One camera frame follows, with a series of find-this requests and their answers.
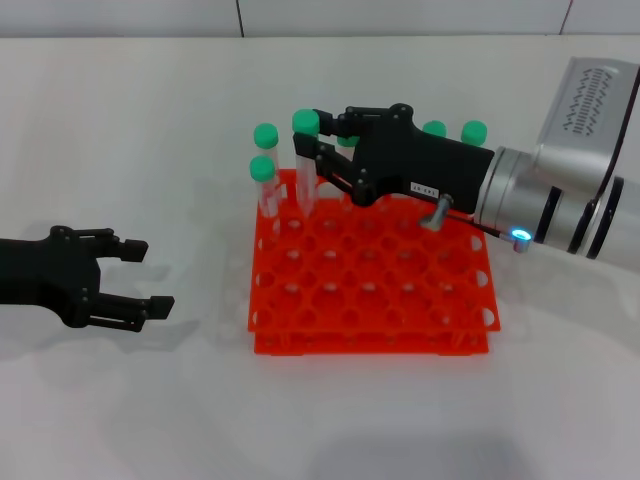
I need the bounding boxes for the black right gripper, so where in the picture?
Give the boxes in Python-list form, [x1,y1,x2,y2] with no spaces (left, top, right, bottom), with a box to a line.
[292,103,497,215]

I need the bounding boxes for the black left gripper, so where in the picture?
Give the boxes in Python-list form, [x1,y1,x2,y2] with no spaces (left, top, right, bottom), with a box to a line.
[0,224,177,335]

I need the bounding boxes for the orange test tube rack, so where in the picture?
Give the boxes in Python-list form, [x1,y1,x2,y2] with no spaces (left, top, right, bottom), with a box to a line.
[247,167,501,357]

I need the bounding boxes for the right gripper cable with plugs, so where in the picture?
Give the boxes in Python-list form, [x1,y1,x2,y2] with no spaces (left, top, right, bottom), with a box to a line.
[418,193,534,255]

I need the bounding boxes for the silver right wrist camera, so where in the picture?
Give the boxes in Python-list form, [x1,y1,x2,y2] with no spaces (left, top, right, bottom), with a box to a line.
[531,55,640,177]

